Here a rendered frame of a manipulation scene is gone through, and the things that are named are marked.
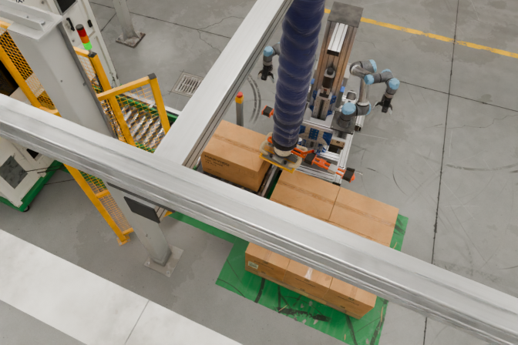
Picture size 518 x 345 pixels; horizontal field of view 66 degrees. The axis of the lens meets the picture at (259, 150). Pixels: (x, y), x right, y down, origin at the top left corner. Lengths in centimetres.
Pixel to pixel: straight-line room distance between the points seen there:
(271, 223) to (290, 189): 306
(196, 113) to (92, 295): 65
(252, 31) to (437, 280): 107
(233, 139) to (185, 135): 253
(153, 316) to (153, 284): 342
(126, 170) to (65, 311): 34
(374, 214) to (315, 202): 57
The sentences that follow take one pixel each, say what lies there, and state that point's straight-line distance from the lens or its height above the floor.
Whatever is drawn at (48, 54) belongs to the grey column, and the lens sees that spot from 191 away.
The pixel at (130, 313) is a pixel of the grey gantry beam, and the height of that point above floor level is 322.
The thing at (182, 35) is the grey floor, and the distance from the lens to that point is 627.
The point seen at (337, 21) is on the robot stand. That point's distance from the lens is 333.
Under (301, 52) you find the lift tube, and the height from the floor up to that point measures 238.
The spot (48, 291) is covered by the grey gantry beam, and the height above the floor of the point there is 322.
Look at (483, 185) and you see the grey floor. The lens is 539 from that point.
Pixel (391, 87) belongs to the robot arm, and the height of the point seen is 184.
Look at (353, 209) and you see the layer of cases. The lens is 403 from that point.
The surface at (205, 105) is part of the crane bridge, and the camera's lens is 135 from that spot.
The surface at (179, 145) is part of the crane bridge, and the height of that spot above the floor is 305.
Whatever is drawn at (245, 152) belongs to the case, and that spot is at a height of 95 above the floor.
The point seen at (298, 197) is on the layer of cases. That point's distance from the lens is 398.
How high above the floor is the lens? 409
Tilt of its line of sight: 57 degrees down
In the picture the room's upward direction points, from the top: 3 degrees clockwise
